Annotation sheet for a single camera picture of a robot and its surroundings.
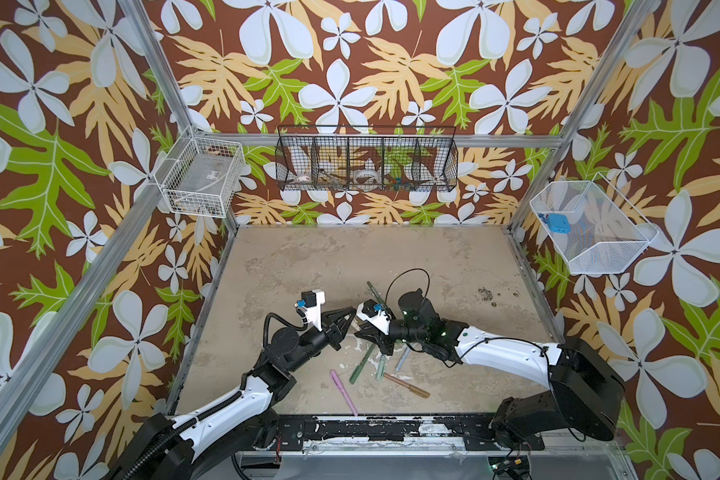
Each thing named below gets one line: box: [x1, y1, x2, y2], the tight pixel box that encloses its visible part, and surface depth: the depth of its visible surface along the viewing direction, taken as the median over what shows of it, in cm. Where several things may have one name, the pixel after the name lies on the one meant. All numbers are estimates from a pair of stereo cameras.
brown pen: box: [383, 373, 431, 398], surface depth 84 cm
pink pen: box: [330, 369, 359, 417], surface depth 82 cm
